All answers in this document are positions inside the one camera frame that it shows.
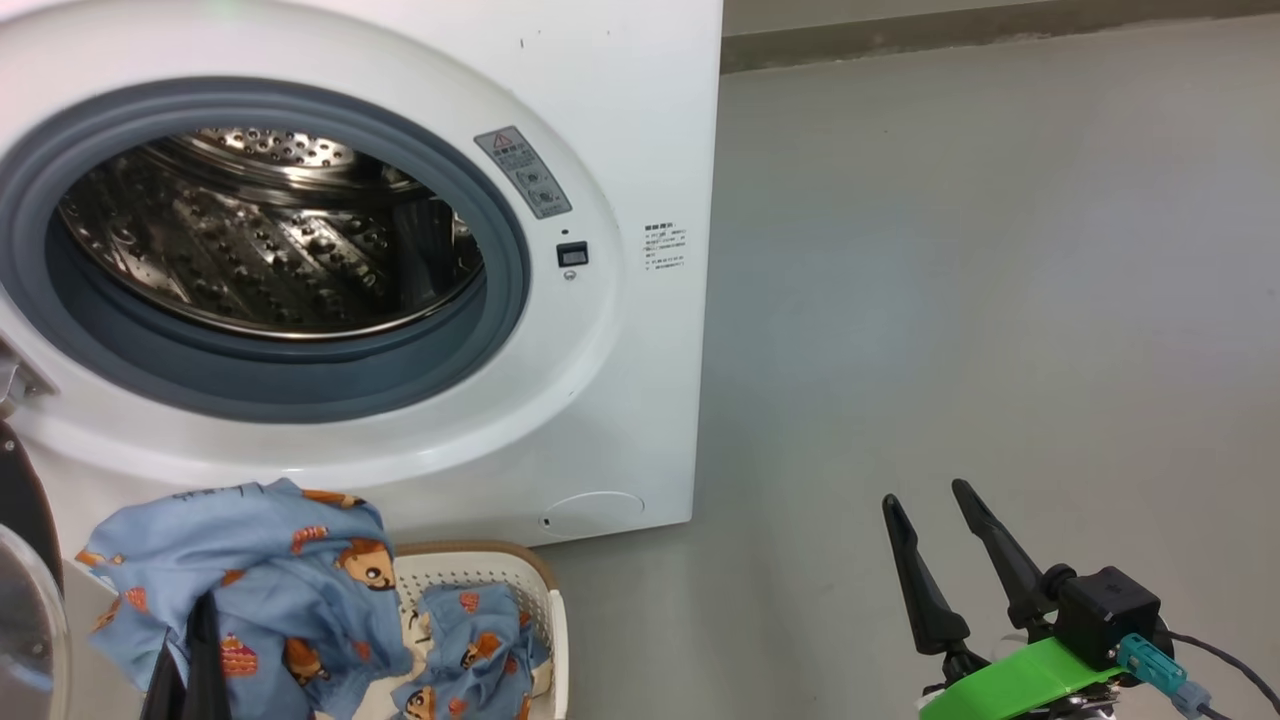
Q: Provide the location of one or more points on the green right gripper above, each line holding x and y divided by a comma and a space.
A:
1020, 685

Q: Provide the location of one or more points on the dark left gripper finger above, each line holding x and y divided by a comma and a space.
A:
168, 690
207, 660

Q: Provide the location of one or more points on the blue bear print garment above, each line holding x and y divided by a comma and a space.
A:
475, 650
280, 560

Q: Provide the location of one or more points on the black round glass machine door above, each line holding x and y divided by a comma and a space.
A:
25, 620

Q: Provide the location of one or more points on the cream perforated laundry basket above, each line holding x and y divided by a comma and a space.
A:
470, 570

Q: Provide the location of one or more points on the grey rubber door gasket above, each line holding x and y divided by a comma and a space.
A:
300, 375

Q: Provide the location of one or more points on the steel door hinge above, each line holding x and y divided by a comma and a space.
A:
20, 378

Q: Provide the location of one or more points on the white front-load washing machine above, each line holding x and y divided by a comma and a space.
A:
620, 400

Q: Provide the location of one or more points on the black door latch socket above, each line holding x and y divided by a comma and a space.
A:
572, 254

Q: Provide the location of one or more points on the round filter cover panel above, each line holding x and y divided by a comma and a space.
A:
592, 513

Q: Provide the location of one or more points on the perforated steel drum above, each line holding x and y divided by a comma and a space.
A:
270, 240

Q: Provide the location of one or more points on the printed text label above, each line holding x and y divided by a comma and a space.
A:
665, 247

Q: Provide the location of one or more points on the grey warning sticker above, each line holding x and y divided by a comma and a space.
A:
525, 175

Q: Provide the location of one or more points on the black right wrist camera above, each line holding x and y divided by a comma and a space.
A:
1110, 610

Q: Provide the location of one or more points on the teal right camera connector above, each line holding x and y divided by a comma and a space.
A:
1150, 662

